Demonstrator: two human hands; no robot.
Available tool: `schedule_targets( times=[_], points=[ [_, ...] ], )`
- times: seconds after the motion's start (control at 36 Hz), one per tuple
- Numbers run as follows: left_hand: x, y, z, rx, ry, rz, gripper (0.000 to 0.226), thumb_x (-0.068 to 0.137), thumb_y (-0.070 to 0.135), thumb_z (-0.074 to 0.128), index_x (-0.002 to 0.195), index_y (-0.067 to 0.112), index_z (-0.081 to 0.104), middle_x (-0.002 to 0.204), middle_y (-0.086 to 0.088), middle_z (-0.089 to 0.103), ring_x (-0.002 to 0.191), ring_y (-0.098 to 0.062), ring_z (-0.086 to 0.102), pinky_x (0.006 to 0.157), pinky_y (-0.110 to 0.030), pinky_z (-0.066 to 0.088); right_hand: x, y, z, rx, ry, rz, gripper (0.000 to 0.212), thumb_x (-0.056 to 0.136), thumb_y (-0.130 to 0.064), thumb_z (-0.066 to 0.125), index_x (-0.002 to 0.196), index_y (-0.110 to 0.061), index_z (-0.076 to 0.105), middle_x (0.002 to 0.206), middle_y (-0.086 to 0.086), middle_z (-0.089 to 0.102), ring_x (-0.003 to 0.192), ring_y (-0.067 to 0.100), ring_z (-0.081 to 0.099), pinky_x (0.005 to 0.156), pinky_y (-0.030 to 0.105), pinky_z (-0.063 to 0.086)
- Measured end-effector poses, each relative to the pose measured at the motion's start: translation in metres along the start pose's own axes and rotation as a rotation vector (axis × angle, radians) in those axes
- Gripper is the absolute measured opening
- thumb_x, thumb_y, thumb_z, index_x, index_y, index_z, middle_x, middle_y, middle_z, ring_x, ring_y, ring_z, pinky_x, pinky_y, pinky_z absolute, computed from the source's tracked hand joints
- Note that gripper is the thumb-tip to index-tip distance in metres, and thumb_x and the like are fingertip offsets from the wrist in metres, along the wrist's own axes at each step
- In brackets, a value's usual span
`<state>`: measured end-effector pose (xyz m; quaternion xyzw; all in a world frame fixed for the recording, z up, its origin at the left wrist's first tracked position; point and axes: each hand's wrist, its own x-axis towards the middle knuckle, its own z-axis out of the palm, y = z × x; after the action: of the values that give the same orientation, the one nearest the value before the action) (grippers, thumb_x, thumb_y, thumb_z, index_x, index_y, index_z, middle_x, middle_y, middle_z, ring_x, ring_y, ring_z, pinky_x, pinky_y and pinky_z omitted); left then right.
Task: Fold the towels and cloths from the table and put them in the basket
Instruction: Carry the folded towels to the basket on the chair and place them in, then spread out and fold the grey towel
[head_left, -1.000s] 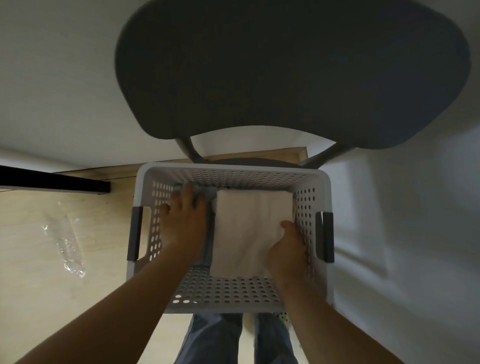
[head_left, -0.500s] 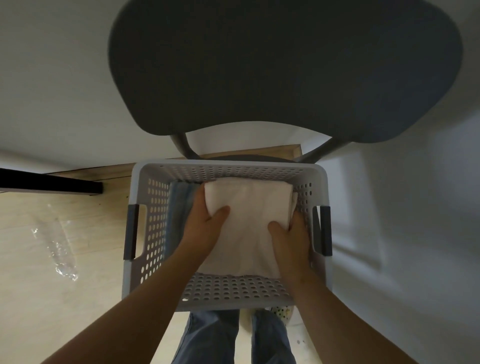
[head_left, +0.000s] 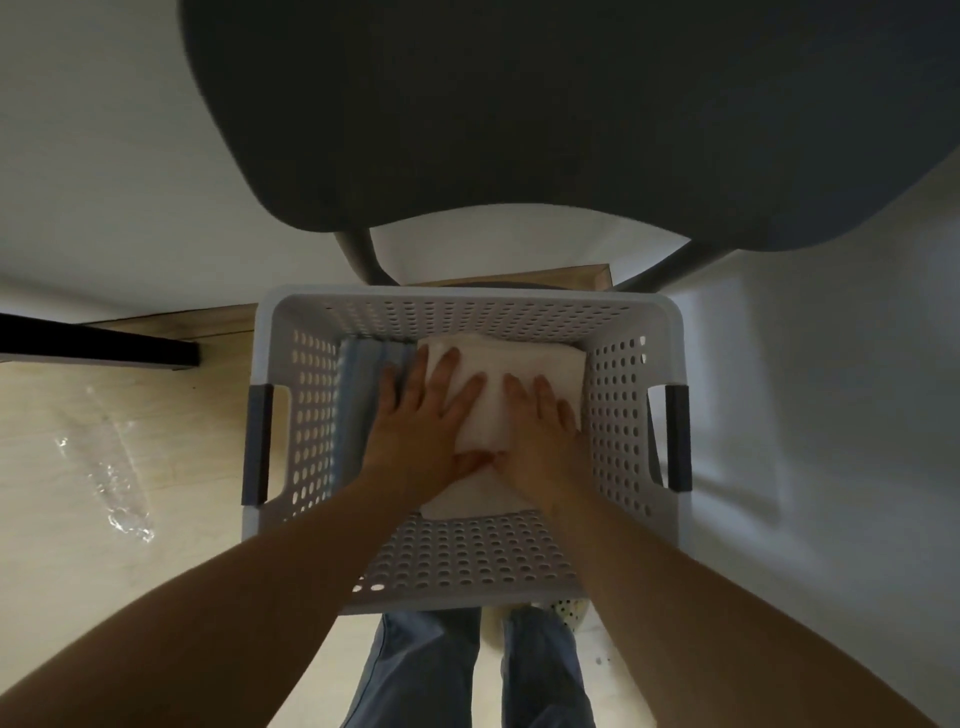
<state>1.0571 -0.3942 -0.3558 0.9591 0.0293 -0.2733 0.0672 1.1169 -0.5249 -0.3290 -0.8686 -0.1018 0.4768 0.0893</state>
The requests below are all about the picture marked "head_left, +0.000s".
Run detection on grey chair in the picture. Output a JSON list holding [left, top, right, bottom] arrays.
[[177, 0, 960, 295]]

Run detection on person's right hand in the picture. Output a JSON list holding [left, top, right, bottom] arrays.
[[490, 372, 591, 512]]

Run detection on light blue striped towel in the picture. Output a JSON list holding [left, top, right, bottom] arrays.
[[333, 338, 421, 489]]

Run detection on white plastic basket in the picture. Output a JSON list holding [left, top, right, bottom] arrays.
[[239, 286, 693, 618]]

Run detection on wooden table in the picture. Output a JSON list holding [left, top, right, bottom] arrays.
[[0, 312, 202, 371]]

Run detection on clear plastic wrap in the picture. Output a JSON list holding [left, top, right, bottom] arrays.
[[52, 386, 157, 546]]

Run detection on person's white dotted slipper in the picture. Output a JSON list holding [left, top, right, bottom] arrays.
[[530, 597, 592, 633]]

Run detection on person's left forearm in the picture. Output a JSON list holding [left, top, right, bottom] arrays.
[[0, 478, 423, 728]]

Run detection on cream white towel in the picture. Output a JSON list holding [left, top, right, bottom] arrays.
[[416, 335, 588, 521]]

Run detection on person's left hand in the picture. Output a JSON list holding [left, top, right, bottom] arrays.
[[358, 344, 496, 512]]

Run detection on person's light trousers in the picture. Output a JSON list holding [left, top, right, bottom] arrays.
[[341, 605, 598, 728]]

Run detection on person's right forearm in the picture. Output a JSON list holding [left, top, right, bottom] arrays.
[[539, 485, 943, 728]]

